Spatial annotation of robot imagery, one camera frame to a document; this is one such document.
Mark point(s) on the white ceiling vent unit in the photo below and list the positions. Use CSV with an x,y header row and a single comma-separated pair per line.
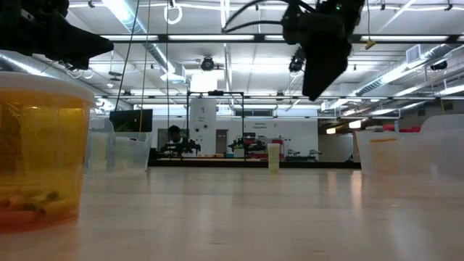
x,y
417,53

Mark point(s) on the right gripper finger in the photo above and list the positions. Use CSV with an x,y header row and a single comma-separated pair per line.
x,y
322,69

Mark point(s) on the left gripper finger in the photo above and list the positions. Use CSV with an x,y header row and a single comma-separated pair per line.
x,y
79,64
79,41

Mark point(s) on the white column machine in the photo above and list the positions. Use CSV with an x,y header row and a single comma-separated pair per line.
x,y
203,119

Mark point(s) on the clear plastic bin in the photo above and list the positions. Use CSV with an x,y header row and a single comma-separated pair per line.
x,y
134,152
427,152

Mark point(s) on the black monitor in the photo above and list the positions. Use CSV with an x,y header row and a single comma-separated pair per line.
x,y
139,117

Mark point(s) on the red background items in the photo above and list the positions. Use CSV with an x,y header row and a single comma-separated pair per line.
x,y
402,128

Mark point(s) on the black overhead frame beam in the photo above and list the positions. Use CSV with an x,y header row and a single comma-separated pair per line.
x,y
261,38

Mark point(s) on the small pale yellow medicine bottle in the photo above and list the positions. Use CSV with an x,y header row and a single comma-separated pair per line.
x,y
273,157

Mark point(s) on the yellow hanging tag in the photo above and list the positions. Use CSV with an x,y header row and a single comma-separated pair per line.
x,y
369,44

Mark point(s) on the black background rig frame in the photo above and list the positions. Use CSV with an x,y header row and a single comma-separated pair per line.
x,y
187,127

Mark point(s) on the round black ceiling device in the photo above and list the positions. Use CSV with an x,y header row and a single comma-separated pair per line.
x,y
207,63

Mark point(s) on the large amber medicine bottle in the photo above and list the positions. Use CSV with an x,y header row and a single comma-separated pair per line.
x,y
43,145

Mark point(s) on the person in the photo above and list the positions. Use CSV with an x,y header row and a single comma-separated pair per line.
x,y
175,132

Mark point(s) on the black aluminium table frame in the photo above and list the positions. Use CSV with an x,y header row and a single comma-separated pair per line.
x,y
319,164

